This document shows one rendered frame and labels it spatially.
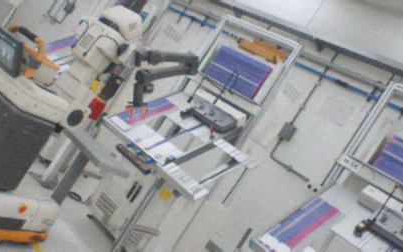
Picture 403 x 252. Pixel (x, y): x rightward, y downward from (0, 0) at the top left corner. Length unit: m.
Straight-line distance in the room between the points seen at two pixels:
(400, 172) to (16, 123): 1.96
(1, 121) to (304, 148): 3.07
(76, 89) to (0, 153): 0.56
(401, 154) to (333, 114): 1.94
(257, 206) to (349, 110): 1.29
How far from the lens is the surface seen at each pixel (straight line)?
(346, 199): 2.68
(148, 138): 3.01
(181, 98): 3.46
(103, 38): 2.46
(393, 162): 2.67
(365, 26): 4.88
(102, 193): 3.48
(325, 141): 4.47
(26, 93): 2.14
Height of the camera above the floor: 1.10
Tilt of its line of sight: 1 degrees down
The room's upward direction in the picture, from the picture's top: 33 degrees clockwise
